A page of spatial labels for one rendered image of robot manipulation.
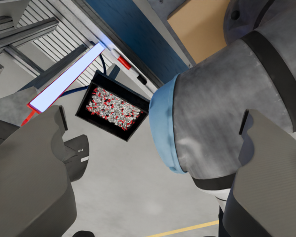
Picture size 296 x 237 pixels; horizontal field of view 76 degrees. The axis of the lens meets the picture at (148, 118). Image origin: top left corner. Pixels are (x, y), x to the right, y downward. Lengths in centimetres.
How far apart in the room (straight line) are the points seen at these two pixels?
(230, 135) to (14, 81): 197
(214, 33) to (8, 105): 57
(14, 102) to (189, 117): 56
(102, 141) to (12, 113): 147
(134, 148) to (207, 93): 187
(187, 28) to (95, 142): 184
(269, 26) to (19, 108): 61
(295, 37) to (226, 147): 11
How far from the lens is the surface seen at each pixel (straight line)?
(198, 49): 38
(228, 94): 19
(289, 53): 20
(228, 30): 36
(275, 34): 21
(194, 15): 37
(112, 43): 59
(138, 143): 198
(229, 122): 19
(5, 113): 67
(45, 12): 156
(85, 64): 47
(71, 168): 77
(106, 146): 210
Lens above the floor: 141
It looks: 53 degrees down
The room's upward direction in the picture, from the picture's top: 170 degrees counter-clockwise
